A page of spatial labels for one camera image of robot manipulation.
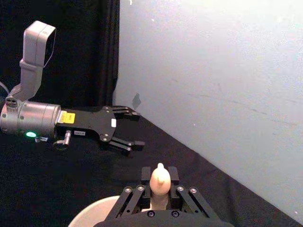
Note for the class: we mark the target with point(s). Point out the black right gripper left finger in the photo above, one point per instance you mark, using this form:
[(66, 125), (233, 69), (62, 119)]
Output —
[(146, 179)]

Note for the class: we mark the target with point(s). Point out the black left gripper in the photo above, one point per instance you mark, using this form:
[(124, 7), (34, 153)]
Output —
[(92, 124)]

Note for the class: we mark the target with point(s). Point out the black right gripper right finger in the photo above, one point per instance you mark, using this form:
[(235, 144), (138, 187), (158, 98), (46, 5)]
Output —
[(173, 179)]

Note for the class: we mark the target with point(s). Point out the small white plastic piece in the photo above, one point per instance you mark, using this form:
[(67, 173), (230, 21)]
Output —
[(160, 182)]

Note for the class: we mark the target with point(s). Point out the black table cloth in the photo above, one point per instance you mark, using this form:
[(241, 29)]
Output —
[(59, 179)]

